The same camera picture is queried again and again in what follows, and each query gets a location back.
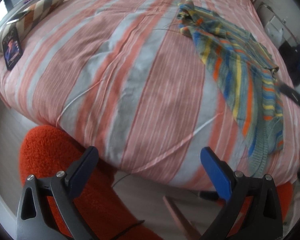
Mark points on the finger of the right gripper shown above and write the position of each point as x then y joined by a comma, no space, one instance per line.
289,92

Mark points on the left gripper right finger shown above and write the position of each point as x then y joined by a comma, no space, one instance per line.
263,219

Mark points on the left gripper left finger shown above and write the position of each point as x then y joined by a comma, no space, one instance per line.
34,216

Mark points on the striped knit sweater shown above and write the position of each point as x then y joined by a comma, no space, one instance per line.
244,72

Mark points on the black chair with clothes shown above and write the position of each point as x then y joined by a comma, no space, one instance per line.
291,56

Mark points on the orange fleece trousers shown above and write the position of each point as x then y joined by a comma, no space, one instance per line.
47,150

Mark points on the white side table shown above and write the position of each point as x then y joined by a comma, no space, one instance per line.
275,28

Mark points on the pink striped bed cover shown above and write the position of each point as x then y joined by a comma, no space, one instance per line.
118,75

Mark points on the black smartphone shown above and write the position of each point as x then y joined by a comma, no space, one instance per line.
12,48

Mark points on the striped zigzag pillow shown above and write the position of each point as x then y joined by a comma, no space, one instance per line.
34,14

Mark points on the silver phone on pillow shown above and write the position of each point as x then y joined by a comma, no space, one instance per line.
17,17

